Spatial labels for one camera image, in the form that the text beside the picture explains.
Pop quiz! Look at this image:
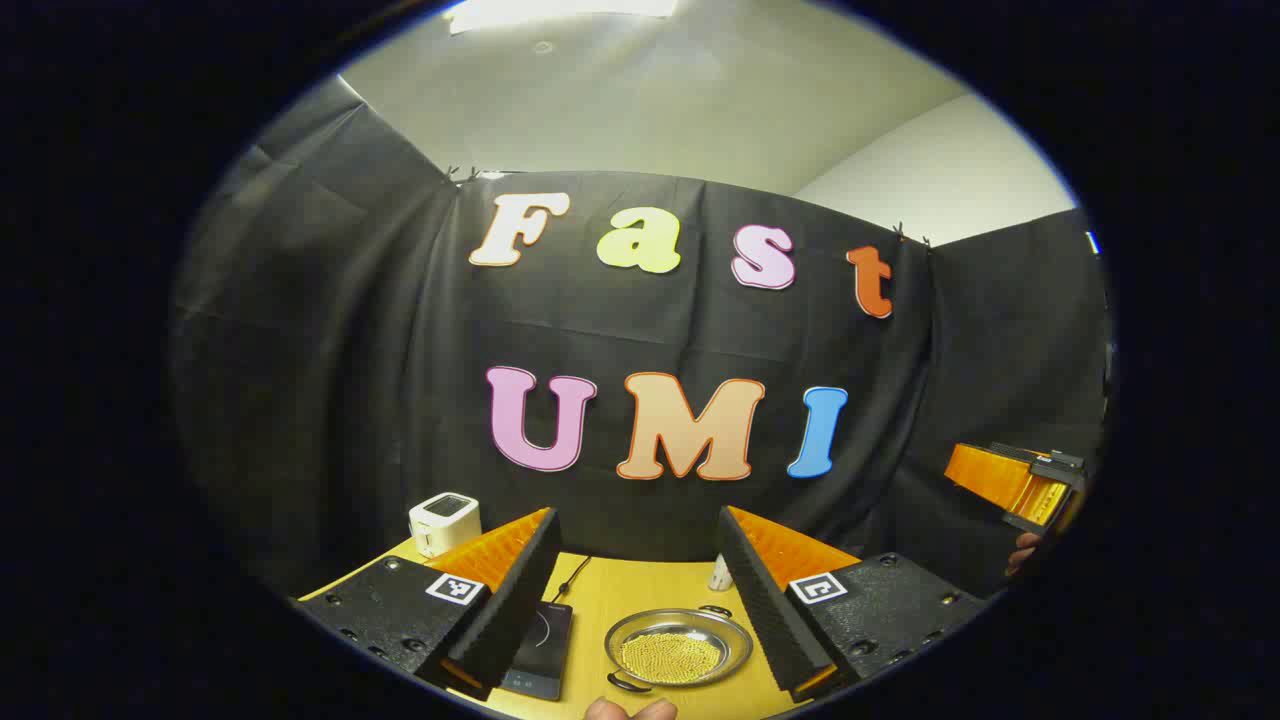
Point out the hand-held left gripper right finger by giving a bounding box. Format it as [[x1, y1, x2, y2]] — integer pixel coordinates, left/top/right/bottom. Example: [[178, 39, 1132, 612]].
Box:
[[716, 505, 991, 704]]

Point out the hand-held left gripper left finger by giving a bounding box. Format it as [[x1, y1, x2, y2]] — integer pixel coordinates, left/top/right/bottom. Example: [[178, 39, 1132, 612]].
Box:
[[290, 507, 563, 702]]

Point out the black induction cooktop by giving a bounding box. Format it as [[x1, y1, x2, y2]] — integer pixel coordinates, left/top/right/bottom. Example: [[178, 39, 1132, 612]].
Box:
[[497, 600, 574, 701]]

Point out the stainless steel pot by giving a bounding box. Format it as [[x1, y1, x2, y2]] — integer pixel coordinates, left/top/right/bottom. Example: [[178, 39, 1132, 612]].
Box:
[[604, 604, 755, 694]]

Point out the pile of yellow soybeans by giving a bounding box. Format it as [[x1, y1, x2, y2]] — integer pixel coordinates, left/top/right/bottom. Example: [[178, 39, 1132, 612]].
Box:
[[621, 632, 723, 685]]

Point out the white boxy kitchen appliance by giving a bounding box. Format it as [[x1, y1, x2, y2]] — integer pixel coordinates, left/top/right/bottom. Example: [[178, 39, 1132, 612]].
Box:
[[408, 492, 482, 559]]

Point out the black backdrop cloth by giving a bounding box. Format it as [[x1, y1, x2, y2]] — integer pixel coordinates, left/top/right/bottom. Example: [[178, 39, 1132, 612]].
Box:
[[168, 75, 1113, 601]]

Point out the black power cable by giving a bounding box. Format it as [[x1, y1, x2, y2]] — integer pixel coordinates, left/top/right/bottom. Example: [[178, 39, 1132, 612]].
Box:
[[553, 556, 593, 604]]

